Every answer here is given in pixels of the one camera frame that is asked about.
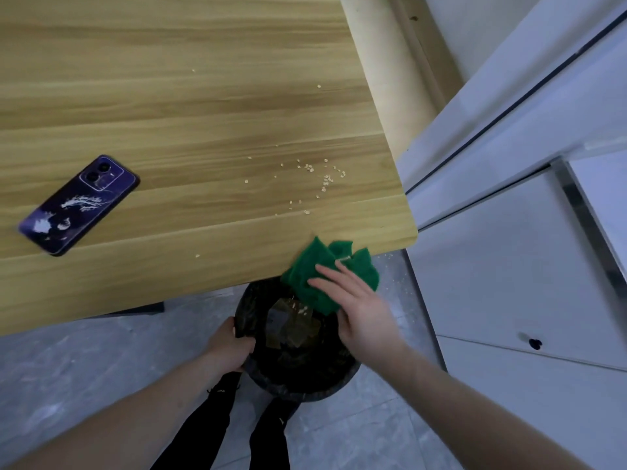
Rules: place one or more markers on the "person's left fingers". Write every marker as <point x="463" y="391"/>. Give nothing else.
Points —
<point x="241" y="354"/>

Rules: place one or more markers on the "purple patterned smartphone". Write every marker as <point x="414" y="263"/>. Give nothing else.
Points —
<point x="78" y="205"/>

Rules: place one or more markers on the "person's right leg black trousers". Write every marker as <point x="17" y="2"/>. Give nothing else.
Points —
<point x="269" y="435"/>

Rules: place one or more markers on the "person's left forearm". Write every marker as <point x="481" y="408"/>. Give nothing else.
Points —
<point x="112" y="420"/>

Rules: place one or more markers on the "white cabinet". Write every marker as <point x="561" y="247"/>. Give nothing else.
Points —
<point x="504" y="269"/>

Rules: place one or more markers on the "scattered oat crumbs on floor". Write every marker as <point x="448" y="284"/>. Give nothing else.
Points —
<point x="397" y="283"/>

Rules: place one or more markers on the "green scouring cloth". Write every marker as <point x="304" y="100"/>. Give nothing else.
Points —
<point x="306" y="274"/>

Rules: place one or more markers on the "brown waste wrappers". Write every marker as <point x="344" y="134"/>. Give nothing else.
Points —
<point x="294" y="325"/>

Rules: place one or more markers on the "scattered oat crumbs on table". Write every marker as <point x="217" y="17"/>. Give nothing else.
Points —
<point x="327" y="179"/>

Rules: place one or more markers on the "person's right middle finger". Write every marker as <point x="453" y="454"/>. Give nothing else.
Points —
<point x="334" y="276"/>

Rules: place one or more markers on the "person's leg black trousers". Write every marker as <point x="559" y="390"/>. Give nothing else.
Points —
<point x="201" y="425"/>
<point x="269" y="435"/>

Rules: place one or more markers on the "person's left leg black trousers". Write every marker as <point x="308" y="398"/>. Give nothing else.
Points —
<point x="201" y="425"/>

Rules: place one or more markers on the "person's right hand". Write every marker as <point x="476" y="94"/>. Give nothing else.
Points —
<point x="367" y="318"/>

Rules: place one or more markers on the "person's left hand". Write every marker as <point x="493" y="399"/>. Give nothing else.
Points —
<point x="226" y="346"/>

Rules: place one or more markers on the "black round trash bin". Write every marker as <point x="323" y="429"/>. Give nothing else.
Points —
<point x="299" y="371"/>

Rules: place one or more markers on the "person's right forearm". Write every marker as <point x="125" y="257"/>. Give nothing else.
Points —
<point x="480" y="416"/>

